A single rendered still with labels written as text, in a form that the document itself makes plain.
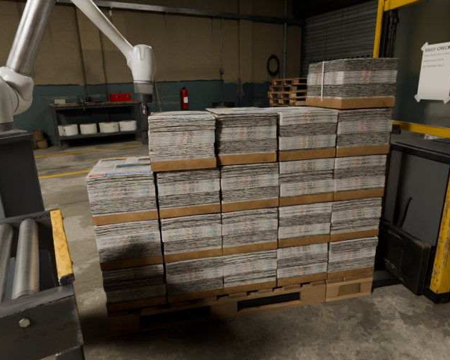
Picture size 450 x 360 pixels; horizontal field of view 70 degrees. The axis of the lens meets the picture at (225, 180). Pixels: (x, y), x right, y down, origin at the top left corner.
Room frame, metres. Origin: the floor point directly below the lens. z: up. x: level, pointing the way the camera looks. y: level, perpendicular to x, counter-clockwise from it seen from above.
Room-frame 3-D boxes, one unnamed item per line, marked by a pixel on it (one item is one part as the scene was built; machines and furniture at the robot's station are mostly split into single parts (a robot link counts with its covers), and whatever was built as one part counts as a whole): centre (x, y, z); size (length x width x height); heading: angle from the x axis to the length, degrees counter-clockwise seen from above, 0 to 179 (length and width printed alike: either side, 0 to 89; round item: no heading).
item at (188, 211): (1.60, 0.06, 0.40); 1.16 x 0.38 x 0.51; 101
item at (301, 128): (1.68, -0.36, 0.95); 0.38 x 0.29 x 0.23; 12
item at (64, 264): (0.77, 0.44, 0.81); 0.43 x 0.03 x 0.02; 29
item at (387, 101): (1.74, -0.65, 0.63); 0.38 x 0.29 x 0.97; 11
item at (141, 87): (1.54, 0.36, 1.18); 0.09 x 0.09 x 0.06
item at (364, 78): (1.74, -0.65, 0.65); 0.39 x 0.30 x 1.29; 11
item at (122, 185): (1.60, 0.06, 0.42); 1.17 x 0.39 x 0.83; 101
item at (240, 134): (1.63, -0.07, 0.95); 0.38 x 0.29 x 0.23; 10
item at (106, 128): (7.09, 2.72, 0.55); 1.80 x 0.70 x 1.09; 119
